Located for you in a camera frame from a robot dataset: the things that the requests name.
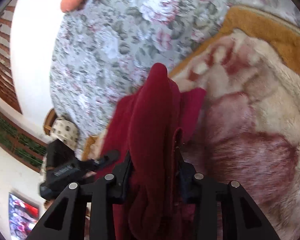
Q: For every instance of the floral grey bedspread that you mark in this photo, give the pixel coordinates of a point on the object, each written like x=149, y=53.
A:
x=105, y=49

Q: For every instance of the orange floral plush blanket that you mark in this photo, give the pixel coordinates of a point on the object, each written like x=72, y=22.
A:
x=248, y=127

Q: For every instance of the dark red garment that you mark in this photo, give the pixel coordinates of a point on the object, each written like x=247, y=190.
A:
x=150, y=125

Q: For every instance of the cream dotted pillow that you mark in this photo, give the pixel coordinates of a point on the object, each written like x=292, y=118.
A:
x=65, y=131

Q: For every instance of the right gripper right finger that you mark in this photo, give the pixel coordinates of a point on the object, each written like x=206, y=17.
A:
x=210, y=209

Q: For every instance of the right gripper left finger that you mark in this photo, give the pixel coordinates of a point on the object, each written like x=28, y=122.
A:
x=65, y=218

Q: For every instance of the colourful wall picture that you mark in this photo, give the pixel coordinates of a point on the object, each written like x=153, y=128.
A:
x=23, y=216

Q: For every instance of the wooden bedside stool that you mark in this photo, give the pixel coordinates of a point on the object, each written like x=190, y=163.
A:
x=49, y=120

